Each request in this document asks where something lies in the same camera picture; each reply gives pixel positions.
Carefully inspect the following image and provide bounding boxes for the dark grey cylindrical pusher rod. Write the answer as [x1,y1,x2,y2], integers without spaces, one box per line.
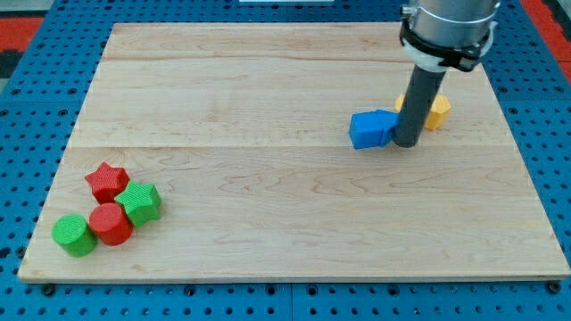
[393,66,445,148]

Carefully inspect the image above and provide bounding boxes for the blue triangle block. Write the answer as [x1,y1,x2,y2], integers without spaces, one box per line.
[376,110,399,147]

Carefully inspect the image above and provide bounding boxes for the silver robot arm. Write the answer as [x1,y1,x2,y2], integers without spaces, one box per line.
[393,0,501,148]

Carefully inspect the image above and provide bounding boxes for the blue cube block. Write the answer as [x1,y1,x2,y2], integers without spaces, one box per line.
[349,111,384,150]

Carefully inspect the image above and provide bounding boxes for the yellow hexagon block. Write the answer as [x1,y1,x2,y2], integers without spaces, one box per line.
[394,93,452,131]

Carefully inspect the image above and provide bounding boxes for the wooden board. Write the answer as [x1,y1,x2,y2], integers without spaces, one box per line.
[18,23,570,284]

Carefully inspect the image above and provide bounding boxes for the green star block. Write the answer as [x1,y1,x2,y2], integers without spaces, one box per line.
[114,181,161,227]

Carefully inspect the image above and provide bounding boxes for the red star block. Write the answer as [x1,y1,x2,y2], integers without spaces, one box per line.
[85,162,130,204]

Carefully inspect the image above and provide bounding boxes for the red cylinder block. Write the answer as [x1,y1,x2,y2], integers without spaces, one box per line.
[88,203,133,246]

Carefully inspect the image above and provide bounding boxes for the green cylinder block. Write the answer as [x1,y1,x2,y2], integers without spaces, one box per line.
[52,214,97,258]

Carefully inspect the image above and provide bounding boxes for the black clamp ring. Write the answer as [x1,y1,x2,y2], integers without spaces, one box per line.
[399,4,499,73]

